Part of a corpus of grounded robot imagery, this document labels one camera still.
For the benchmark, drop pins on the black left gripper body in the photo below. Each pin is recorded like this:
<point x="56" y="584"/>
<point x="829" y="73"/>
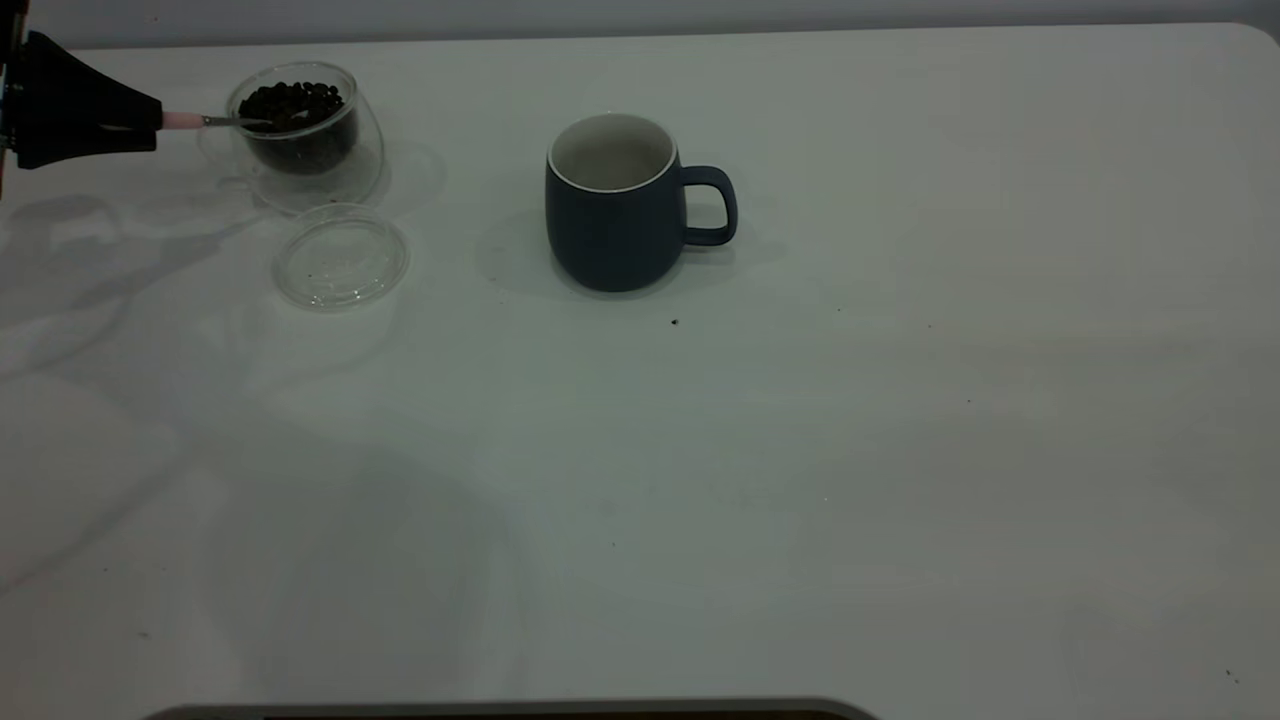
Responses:
<point x="7" y="100"/>

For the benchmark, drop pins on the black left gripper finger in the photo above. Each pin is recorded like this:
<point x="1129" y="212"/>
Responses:
<point x="70" y="95"/>
<point x="70" y="145"/>

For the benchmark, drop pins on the dark blue-grey ceramic mug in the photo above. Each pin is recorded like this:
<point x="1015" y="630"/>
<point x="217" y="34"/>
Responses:
<point x="610" y="240"/>

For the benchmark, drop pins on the dark roasted coffee beans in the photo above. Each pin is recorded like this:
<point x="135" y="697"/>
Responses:
<point x="295" y="140"/>

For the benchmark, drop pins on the clear round glass saucer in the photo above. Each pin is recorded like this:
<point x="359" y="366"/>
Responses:
<point x="340" y="265"/>

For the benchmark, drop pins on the clear double-wall glass cup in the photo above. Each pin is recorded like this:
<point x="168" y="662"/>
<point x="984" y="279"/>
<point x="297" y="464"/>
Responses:
<point x="345" y="185"/>

